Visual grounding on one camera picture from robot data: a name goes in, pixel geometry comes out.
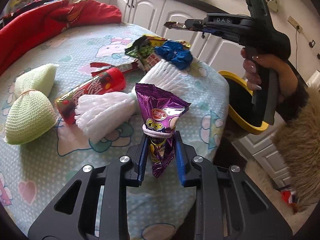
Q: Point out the red candy bar wrapper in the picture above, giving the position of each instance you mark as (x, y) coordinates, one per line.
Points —
(123, 68)

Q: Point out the Hello Kitty bed sheet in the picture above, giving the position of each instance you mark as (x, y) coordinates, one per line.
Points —
(32, 174)

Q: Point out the white foam net sleeve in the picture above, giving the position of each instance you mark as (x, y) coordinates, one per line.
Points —
(99, 115)

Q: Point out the right hand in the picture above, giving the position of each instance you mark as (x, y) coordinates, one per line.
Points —
(262, 71)

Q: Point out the red blanket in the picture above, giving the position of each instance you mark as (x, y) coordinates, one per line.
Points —
(38, 25)

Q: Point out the green foam net sleeve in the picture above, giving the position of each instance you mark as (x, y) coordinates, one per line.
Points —
(32, 114)

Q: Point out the red candy tube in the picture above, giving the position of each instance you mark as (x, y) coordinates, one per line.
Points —
(110, 80)

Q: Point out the small dark candy wrapper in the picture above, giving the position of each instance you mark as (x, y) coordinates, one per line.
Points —
(175, 25)

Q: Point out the purple snack bag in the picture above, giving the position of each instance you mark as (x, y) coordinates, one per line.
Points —
(160, 111)

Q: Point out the blue wrapper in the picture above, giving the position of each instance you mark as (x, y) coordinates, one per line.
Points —
(175, 53)

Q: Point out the yellow rimmed trash bin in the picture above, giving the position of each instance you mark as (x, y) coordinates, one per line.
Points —
(241, 119)

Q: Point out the green black snack wrapper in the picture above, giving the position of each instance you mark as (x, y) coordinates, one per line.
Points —
(144, 49)

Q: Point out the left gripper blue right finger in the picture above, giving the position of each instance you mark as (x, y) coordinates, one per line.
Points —
(179, 149)

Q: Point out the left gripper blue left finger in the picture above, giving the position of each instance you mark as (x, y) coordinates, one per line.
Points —
(143, 156)

